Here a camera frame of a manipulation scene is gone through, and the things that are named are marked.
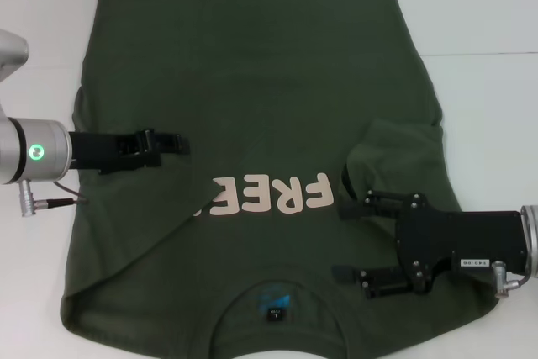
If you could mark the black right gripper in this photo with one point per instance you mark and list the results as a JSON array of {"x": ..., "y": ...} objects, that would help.
[{"x": 471, "y": 245}]

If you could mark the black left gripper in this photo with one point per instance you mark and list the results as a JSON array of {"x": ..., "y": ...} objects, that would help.
[{"x": 101, "y": 151}]

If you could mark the dark green t-shirt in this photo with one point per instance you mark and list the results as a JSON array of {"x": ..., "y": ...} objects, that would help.
[{"x": 260, "y": 81}]

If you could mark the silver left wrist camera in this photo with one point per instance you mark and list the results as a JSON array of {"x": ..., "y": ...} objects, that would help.
[{"x": 12, "y": 52}]

